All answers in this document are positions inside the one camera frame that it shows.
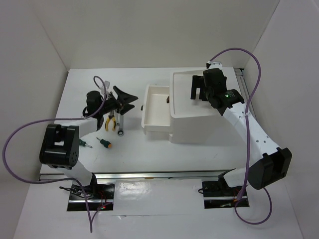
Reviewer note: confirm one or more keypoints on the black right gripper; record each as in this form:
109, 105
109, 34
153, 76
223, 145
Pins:
197, 83

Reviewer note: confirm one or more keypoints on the green orange stubby screwdriver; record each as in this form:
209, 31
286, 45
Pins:
104, 142

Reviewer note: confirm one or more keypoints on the large silver ratchet wrench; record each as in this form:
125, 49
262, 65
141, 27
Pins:
121, 125

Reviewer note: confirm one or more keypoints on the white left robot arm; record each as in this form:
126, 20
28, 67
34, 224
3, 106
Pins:
60, 146

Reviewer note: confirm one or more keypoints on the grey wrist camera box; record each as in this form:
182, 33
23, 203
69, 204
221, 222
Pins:
105, 89

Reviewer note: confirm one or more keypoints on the aluminium side rail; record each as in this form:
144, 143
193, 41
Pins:
239, 73

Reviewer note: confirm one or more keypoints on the aluminium front rail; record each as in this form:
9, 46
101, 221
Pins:
129, 175

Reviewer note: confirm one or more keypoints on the white drawer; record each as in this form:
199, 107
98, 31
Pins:
156, 111

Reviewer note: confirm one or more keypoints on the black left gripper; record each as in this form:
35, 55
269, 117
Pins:
124, 98

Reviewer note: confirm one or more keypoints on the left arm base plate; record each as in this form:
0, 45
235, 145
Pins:
102, 198

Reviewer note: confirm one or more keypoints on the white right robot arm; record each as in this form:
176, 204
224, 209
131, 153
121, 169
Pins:
238, 144

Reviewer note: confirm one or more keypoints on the white drawer cabinet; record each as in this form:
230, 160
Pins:
191, 121

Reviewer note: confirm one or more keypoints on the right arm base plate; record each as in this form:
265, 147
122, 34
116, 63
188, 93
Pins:
218, 196

